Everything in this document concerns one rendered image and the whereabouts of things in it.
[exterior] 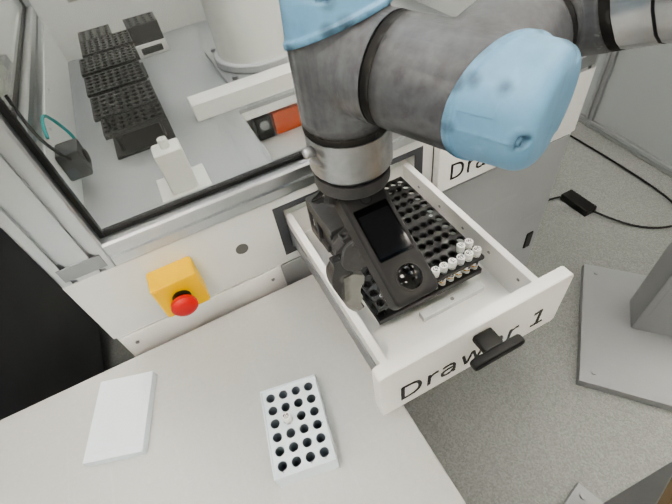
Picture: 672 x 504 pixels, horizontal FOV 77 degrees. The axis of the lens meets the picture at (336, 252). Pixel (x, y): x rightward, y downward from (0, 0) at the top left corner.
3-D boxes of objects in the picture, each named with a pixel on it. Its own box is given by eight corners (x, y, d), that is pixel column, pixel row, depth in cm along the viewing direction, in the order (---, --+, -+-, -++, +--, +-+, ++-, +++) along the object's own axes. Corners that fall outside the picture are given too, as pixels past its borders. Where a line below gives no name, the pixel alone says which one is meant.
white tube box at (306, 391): (339, 467, 57) (336, 459, 54) (280, 487, 56) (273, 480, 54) (318, 384, 65) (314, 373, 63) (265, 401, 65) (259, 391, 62)
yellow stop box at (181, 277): (212, 302, 69) (196, 275, 63) (169, 322, 67) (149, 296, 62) (205, 281, 72) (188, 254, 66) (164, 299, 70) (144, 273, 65)
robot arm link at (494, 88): (626, -13, 24) (451, -34, 29) (542, 83, 19) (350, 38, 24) (581, 110, 30) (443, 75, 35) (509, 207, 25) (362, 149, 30)
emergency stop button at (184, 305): (203, 311, 66) (193, 296, 63) (178, 322, 65) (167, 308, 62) (198, 298, 68) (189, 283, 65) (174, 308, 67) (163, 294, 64)
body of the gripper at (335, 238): (366, 209, 51) (359, 123, 42) (406, 254, 46) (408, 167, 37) (310, 235, 50) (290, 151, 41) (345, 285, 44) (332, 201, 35)
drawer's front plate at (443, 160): (551, 141, 89) (566, 92, 80) (436, 193, 82) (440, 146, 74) (545, 138, 90) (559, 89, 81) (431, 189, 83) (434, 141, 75)
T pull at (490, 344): (524, 344, 51) (527, 338, 50) (474, 373, 49) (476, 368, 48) (504, 322, 53) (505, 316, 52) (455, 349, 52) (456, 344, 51)
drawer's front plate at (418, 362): (553, 319, 61) (575, 272, 53) (382, 416, 55) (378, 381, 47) (544, 310, 63) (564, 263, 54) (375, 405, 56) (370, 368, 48)
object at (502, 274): (537, 309, 61) (548, 284, 57) (385, 394, 56) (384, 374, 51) (391, 170, 86) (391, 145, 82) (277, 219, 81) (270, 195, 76)
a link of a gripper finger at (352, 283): (340, 283, 56) (342, 233, 49) (363, 316, 52) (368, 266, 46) (320, 292, 55) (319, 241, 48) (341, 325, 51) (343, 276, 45)
